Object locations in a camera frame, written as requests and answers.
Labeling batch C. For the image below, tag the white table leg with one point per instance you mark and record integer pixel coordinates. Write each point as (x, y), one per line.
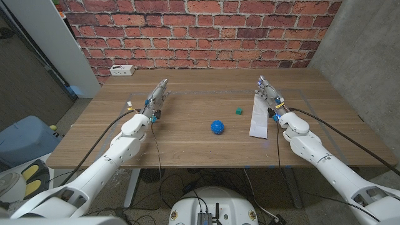
(132, 187)

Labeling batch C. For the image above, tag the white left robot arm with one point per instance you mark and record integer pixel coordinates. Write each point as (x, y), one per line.
(103, 165)

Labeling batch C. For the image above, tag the white power strip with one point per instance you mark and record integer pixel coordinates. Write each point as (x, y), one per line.
(122, 70)

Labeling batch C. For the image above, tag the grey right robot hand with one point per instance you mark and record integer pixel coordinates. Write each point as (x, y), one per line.
(272, 95)

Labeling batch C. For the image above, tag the blue spiky ball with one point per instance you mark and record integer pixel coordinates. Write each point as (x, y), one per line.
(217, 127)

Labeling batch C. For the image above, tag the blue plastic bin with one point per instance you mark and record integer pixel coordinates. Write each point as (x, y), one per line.
(25, 140)

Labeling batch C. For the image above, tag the black and yellow pedal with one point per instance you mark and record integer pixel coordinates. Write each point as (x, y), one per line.
(36, 178)

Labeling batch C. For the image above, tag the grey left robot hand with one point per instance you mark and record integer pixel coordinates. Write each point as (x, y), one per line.
(156, 100)

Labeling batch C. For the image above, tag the small yellow-green ball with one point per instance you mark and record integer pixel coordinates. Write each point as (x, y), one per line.
(53, 127)

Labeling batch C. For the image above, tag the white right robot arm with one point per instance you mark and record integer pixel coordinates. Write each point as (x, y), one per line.
(331, 168)

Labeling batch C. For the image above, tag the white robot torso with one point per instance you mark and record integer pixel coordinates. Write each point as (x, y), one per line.
(215, 203)

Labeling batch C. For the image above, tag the white round device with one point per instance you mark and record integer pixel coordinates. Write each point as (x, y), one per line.
(11, 187)

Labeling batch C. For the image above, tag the white wall panel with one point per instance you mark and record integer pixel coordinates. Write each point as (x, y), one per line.
(59, 47)

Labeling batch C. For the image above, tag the small green block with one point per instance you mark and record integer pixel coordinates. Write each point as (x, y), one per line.
(239, 111)

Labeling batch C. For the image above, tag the red brick printed backdrop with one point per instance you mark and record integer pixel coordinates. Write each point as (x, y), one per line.
(200, 31)

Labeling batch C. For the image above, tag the white receipt paper strip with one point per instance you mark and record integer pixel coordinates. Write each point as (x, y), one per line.
(259, 125)

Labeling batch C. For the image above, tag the grey table leg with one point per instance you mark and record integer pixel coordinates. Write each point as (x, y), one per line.
(293, 187)

